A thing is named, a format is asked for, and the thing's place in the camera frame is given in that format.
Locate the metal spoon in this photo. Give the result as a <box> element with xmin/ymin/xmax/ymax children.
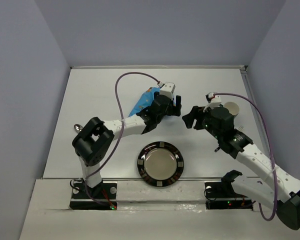
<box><xmin>73</xmin><ymin>123</ymin><xmax>83</xmax><ymax>133</ymax></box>

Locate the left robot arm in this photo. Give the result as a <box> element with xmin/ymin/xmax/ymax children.
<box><xmin>72</xmin><ymin>92</ymin><xmax>182</xmax><ymax>199</ymax></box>

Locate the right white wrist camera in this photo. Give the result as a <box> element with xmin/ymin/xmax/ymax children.
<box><xmin>203</xmin><ymin>92</ymin><xmax>222</xmax><ymax>112</ymax></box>

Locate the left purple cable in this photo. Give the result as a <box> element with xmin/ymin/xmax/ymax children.
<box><xmin>84</xmin><ymin>71</ymin><xmax>166</xmax><ymax>208</ymax></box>

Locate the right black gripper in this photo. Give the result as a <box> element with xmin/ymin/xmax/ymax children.
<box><xmin>182</xmin><ymin>104</ymin><xmax>222</xmax><ymax>140</ymax></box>

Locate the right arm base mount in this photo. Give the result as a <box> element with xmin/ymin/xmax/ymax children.
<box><xmin>203</xmin><ymin>181</ymin><xmax>254</xmax><ymax>210</ymax></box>

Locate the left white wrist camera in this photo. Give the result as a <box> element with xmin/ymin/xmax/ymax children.
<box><xmin>158</xmin><ymin>82</ymin><xmax>176</xmax><ymax>100</ymax></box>

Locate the black rimmed dinner plate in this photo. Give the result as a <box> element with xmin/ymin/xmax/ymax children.
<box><xmin>136</xmin><ymin>141</ymin><xmax>185</xmax><ymax>188</ymax></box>

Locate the metal fork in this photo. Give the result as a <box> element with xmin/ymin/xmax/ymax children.
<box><xmin>238</xmin><ymin>125</ymin><xmax>244</xmax><ymax>131</ymax></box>

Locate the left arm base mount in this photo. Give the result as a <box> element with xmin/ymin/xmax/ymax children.
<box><xmin>69</xmin><ymin>179</ymin><xmax>118</xmax><ymax>211</ymax></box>

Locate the dark green mug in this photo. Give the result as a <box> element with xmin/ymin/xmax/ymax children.
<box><xmin>223</xmin><ymin>101</ymin><xmax>240</xmax><ymax>118</ymax></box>

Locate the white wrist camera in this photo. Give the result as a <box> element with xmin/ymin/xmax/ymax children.
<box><xmin>158</xmin><ymin>82</ymin><xmax>176</xmax><ymax>100</ymax></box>
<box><xmin>203</xmin><ymin>92</ymin><xmax>222</xmax><ymax>112</ymax></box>

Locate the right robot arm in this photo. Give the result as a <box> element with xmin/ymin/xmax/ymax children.
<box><xmin>182</xmin><ymin>106</ymin><xmax>300</xmax><ymax>230</ymax></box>

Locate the blue space-print cloth napkin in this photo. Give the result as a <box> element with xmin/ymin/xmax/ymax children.
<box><xmin>128</xmin><ymin>87</ymin><xmax>176</xmax><ymax>117</ymax></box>

